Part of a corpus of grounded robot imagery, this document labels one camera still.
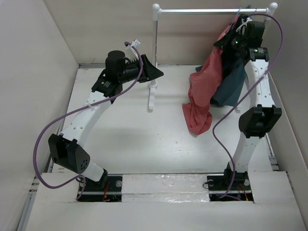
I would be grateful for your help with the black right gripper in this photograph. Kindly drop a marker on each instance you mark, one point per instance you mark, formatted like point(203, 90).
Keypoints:
point(224, 43)

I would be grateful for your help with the white clothes rack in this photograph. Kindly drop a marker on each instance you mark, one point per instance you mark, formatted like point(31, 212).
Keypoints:
point(158, 11)

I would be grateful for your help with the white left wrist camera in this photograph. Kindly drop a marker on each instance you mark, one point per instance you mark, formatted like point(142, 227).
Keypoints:
point(133, 45)

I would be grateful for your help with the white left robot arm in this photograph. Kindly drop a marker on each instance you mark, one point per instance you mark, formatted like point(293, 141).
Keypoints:
point(67, 147)

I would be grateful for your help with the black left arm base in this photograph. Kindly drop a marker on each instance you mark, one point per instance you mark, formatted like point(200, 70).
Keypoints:
point(110, 192)

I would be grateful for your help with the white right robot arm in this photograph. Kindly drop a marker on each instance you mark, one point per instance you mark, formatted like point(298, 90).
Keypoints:
point(262, 115)

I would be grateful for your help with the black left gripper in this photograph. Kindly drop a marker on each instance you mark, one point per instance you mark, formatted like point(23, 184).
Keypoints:
point(149, 72)

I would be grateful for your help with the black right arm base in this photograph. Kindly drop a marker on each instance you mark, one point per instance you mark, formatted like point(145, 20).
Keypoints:
point(221, 187)

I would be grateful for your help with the red t shirt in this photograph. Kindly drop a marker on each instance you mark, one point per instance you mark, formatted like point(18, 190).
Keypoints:
point(203, 85)

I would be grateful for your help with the teal t shirt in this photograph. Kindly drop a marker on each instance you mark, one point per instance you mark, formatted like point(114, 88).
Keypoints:
point(229, 91)

